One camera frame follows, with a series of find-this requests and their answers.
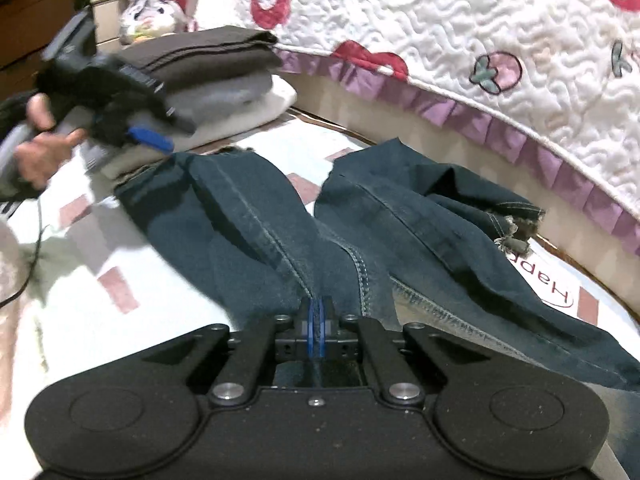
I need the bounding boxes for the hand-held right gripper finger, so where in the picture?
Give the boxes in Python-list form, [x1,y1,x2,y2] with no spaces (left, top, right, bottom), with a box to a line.
[141,299,317,408]
[319,298,494,408]

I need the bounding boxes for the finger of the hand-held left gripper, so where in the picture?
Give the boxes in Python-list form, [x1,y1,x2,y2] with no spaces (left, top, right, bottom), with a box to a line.
[100,110,175,155]
[117,62,197,135]

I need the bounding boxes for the dark blue denim jeans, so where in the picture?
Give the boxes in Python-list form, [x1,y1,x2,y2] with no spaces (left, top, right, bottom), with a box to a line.
[114,137,640,480]

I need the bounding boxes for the person's left hand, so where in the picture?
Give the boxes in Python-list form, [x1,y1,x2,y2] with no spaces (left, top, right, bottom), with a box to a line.
[14,92,90,190]

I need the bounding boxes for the folded dark brown garment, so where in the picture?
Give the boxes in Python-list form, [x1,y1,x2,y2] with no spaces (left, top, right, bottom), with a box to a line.
[117,25,283,93]

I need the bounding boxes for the beige bedside cabinet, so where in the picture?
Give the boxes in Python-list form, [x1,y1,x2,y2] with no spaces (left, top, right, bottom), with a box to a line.
[89,0,127,47]

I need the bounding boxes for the folded grey garment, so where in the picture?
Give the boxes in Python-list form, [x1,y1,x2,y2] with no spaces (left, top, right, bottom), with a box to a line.
[150,72,273,122]

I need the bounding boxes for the folded white garment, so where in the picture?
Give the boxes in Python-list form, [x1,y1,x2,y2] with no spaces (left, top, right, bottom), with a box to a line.
[100,75,299,181]

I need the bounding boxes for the grey plush rabbit toy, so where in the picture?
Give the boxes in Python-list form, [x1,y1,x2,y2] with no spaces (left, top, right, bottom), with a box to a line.
[117,0,198,45]

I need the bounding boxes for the dark wooden cabinet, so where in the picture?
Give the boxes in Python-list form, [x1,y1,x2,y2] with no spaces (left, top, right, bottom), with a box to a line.
[0,0,87,70]

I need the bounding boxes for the white sheet with pink squares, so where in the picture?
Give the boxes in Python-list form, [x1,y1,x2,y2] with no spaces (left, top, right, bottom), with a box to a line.
[0,107,640,466]

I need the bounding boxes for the white quilt with red bears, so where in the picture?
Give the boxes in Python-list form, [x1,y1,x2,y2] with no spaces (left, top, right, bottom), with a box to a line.
[187,0,640,256]

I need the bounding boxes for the thin black cable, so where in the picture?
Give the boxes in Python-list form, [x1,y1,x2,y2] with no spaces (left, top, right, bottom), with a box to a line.
[0,195,51,308]

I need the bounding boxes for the wooden bed frame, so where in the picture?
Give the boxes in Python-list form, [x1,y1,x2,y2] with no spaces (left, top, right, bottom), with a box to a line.
[280,70,640,328]

